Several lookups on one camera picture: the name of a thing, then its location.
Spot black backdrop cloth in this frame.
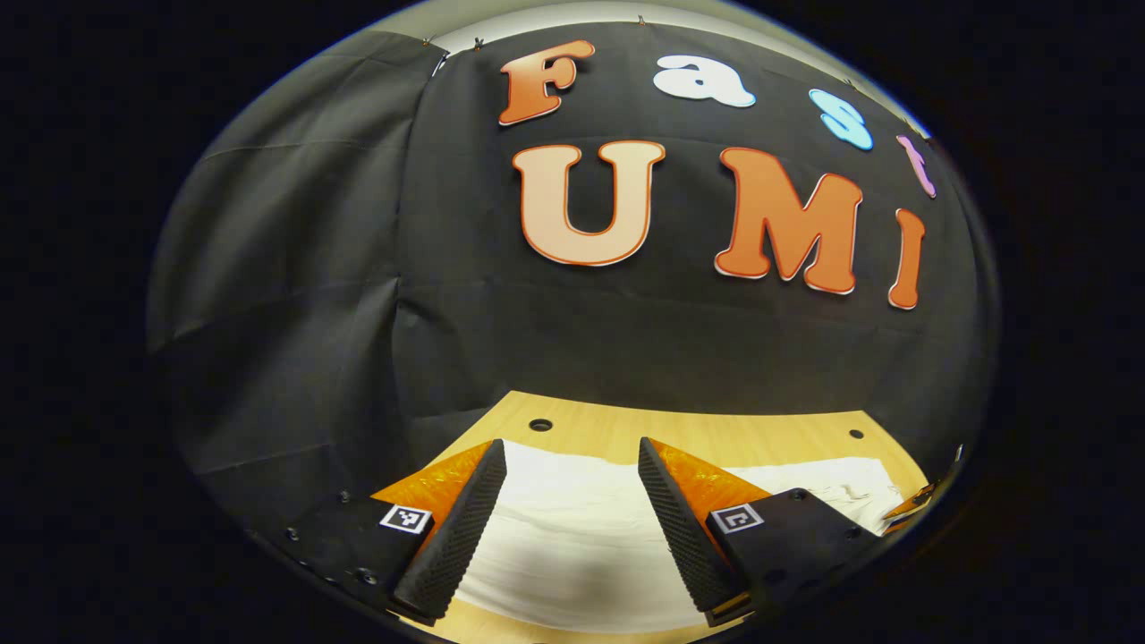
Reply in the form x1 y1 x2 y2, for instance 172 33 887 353
148 18 1001 573

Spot white jeans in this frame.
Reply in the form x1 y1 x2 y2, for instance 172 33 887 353
456 440 906 634

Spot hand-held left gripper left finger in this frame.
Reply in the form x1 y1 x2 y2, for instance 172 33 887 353
284 438 508 627

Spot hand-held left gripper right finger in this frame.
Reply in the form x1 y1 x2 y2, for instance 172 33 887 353
638 436 882 627

